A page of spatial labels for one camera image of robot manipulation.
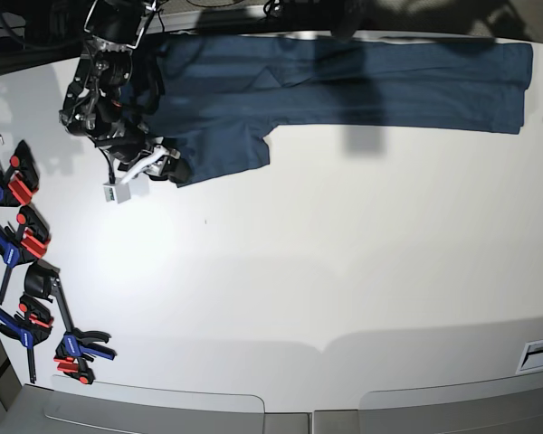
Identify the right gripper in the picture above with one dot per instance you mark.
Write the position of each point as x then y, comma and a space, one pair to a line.
177, 170

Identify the dark blue T-shirt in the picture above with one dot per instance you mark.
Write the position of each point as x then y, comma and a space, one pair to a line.
217, 97

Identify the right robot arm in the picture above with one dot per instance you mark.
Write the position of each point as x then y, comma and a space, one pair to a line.
92, 107

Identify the top blue red bar clamp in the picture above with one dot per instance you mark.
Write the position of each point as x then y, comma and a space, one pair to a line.
20, 181

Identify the blue red bar clamp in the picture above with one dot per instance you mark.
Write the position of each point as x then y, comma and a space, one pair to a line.
30, 327
20, 181
26, 245

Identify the long black bar clamp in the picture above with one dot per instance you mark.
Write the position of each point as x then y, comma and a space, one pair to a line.
77, 348

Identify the black object at table top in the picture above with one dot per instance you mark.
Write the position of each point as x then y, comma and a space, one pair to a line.
347, 16

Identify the white label slot plate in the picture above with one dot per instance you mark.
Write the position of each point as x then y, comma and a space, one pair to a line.
531, 360

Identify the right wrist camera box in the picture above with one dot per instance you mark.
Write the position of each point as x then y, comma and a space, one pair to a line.
120, 193

